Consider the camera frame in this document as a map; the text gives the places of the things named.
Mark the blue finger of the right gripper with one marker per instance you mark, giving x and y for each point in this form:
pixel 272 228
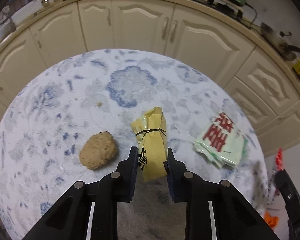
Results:
pixel 291 198

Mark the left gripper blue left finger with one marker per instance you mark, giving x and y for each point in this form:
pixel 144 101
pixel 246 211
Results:
pixel 90 209

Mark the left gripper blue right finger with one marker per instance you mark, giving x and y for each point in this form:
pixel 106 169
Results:
pixel 213 210

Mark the red white green wrapper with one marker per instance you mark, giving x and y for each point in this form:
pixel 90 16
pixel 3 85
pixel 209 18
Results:
pixel 222 142

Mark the yellow snack wrapper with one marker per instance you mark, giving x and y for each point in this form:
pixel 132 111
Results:
pixel 151 134

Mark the red sauce sachet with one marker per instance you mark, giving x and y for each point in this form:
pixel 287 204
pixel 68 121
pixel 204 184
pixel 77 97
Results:
pixel 279 160

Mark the round table floral cloth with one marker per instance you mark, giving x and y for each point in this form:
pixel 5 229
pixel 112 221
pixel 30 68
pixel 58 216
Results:
pixel 51 119

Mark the cream lower cabinets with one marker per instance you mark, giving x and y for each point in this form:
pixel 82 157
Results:
pixel 236 58

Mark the steel wok with lid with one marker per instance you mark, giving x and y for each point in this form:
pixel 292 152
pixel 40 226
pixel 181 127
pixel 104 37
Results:
pixel 288 52

